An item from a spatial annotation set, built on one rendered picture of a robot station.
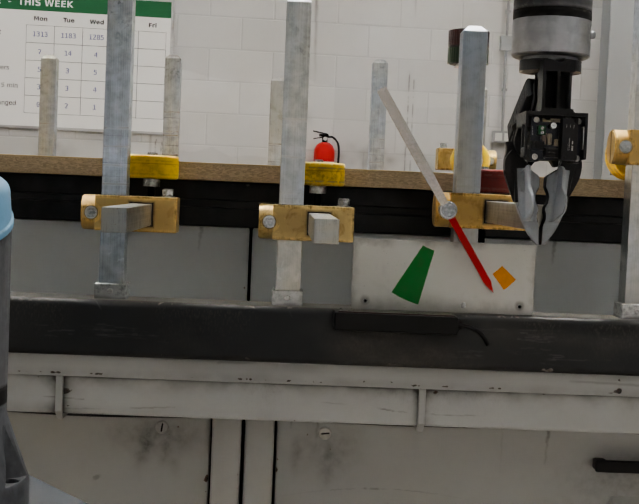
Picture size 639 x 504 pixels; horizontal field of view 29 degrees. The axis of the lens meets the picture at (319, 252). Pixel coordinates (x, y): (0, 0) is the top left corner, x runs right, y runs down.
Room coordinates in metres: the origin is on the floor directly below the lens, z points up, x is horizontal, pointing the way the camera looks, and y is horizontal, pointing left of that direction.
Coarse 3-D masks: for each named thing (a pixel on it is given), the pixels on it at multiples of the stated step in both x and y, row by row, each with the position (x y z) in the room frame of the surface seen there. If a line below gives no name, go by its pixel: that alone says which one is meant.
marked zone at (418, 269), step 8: (424, 248) 1.77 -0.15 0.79; (416, 256) 1.77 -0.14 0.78; (424, 256) 1.77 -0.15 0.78; (432, 256) 1.77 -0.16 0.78; (416, 264) 1.77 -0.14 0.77; (424, 264) 1.77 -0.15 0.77; (408, 272) 1.77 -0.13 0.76; (416, 272) 1.77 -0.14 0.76; (424, 272) 1.77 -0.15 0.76; (400, 280) 1.77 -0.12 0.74; (408, 280) 1.77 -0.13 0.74; (416, 280) 1.77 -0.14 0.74; (424, 280) 1.77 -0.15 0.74; (400, 288) 1.77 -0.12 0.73; (408, 288) 1.77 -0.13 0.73; (416, 288) 1.77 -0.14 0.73; (400, 296) 1.77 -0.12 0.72; (408, 296) 1.77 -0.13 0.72; (416, 296) 1.77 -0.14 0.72
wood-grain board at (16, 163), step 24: (0, 168) 1.92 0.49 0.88; (24, 168) 1.92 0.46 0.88; (48, 168) 1.92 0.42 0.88; (72, 168) 1.92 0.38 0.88; (96, 168) 1.92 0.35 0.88; (192, 168) 1.93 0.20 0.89; (216, 168) 1.93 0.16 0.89; (240, 168) 1.93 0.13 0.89; (264, 168) 1.93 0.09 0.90; (576, 192) 1.95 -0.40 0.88; (600, 192) 1.95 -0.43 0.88
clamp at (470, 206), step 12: (444, 192) 1.79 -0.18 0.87; (456, 192) 1.78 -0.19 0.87; (432, 204) 1.82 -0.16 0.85; (456, 204) 1.77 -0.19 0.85; (468, 204) 1.78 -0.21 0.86; (480, 204) 1.78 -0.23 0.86; (432, 216) 1.81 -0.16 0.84; (456, 216) 1.77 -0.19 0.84; (468, 216) 1.77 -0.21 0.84; (480, 216) 1.78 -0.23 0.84; (468, 228) 1.78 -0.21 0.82; (480, 228) 1.78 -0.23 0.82; (492, 228) 1.78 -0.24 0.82; (504, 228) 1.78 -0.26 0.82; (516, 228) 1.78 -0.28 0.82
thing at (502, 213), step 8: (488, 208) 1.75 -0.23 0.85; (496, 208) 1.69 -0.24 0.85; (504, 208) 1.63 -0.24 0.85; (512, 208) 1.57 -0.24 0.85; (488, 216) 1.75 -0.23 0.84; (496, 216) 1.68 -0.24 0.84; (504, 216) 1.62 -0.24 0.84; (512, 216) 1.57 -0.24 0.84; (504, 224) 1.62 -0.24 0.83; (512, 224) 1.57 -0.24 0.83; (520, 224) 1.51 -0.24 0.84
